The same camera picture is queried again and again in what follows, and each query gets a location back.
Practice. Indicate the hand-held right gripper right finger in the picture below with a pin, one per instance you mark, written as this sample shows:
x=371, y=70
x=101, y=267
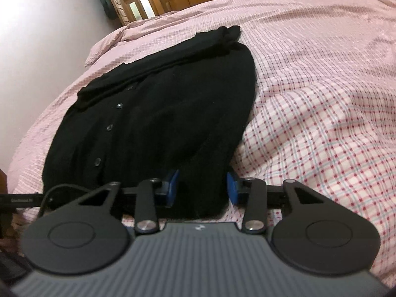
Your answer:
x=232, y=188

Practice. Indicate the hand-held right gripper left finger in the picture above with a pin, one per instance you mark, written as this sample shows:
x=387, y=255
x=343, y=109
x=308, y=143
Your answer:
x=171, y=190

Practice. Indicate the black buttoned cardigan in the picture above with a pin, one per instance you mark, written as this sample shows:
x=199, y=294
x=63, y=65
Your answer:
x=170, y=114

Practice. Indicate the person's left hand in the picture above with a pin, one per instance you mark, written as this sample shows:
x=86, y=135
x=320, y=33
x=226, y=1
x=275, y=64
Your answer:
x=18, y=221

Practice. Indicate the pink checked blanket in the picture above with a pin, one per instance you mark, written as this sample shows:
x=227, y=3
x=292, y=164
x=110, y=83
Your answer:
x=315, y=99

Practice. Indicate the open wooden door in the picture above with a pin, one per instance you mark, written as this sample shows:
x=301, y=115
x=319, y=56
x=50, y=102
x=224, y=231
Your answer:
x=119, y=3

